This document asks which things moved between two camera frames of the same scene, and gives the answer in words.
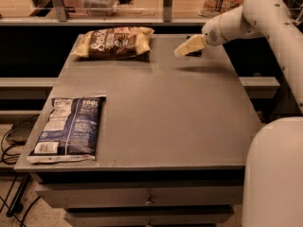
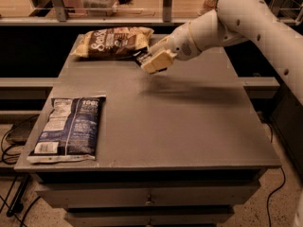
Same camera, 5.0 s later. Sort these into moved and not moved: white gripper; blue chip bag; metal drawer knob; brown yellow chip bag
Moved: white gripper
Not moved: blue chip bag; metal drawer knob; brown yellow chip bag
